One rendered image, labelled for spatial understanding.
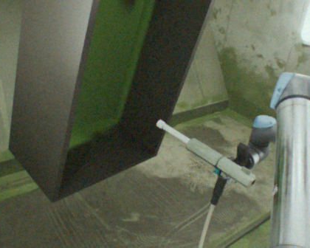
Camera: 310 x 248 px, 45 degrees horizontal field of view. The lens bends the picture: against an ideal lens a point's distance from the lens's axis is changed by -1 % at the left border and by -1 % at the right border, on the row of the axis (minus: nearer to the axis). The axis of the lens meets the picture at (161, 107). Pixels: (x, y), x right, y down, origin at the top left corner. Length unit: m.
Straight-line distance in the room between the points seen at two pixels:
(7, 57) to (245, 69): 1.97
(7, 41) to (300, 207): 2.01
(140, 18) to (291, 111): 0.96
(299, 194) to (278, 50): 2.37
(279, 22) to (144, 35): 1.63
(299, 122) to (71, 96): 0.69
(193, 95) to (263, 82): 0.60
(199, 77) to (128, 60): 1.52
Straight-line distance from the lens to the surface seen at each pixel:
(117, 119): 2.05
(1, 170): 2.39
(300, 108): 1.09
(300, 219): 0.90
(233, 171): 1.48
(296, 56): 3.15
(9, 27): 2.54
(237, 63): 3.46
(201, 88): 3.33
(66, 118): 1.30
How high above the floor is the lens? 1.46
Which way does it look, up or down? 24 degrees down
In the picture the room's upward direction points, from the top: 9 degrees clockwise
